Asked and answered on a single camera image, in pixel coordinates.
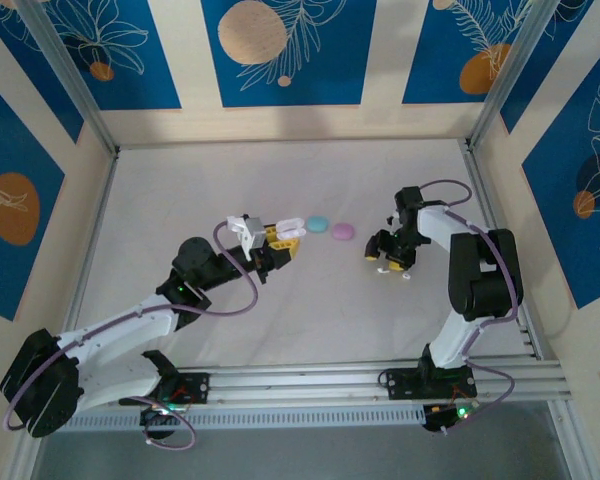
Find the white earbud charging case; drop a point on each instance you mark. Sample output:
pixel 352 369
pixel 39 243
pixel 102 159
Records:
pixel 291 223

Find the pink earbud charging case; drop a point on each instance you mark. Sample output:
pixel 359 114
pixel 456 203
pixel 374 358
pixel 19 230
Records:
pixel 343 231

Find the blue earbud charging case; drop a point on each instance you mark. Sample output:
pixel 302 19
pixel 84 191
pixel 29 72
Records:
pixel 318 224

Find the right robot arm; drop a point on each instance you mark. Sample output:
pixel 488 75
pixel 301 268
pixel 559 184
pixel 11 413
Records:
pixel 485 275

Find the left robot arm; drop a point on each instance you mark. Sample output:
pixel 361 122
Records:
pixel 120 320

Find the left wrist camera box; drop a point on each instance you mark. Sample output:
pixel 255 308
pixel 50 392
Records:
pixel 254 235

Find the aluminium side rail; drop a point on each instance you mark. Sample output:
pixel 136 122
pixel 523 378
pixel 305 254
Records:
pixel 96 225
pixel 477 170

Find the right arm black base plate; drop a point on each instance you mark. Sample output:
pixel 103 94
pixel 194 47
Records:
pixel 400 384

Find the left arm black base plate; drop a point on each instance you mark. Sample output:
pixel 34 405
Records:
pixel 195 387

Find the aluminium mounting rail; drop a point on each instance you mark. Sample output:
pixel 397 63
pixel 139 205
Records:
pixel 305 385

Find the aluminium corner post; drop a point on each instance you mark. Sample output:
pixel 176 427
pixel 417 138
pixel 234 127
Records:
pixel 510 75
pixel 75 85

